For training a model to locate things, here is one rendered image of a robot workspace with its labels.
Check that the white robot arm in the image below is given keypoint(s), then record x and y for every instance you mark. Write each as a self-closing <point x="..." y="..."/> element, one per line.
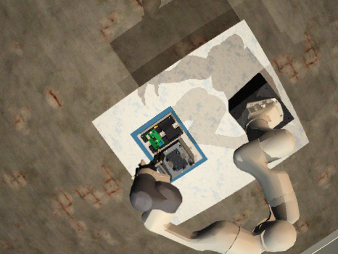
<point x="153" y="194"/>

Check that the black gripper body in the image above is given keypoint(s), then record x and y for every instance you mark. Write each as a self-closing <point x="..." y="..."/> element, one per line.
<point x="152" y="166"/>

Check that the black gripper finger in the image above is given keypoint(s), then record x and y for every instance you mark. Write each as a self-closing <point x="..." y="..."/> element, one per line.
<point x="158" y="159"/>
<point x="140" y="165"/>

